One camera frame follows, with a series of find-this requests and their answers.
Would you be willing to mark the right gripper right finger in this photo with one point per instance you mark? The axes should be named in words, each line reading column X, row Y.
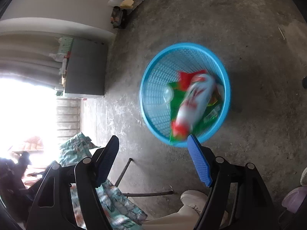
column 203, row 159

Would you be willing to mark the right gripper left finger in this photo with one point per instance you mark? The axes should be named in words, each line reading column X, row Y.
column 104, row 159

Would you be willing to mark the green foil snack bag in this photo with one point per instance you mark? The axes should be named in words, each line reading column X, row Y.
column 210, row 115

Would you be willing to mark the white strawberry drink bottle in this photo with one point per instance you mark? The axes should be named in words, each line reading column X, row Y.
column 193, row 106

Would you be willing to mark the red foil snack bag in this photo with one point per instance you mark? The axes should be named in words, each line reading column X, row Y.
column 185, row 79

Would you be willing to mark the clear plastic cup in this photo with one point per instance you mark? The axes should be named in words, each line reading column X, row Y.
column 168, row 94

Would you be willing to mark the white shoe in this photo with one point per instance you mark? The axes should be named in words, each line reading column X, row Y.
column 194, row 200

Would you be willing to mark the floral blue tablecloth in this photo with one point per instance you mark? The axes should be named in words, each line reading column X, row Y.
column 120, row 211

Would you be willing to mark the metal window railing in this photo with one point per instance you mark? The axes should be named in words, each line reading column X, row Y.
column 67, row 118

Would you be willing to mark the dark grey cabinet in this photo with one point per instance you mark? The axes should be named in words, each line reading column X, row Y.
column 86, row 70

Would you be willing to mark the grey curtain right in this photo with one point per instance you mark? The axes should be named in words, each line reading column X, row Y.
column 40, row 59

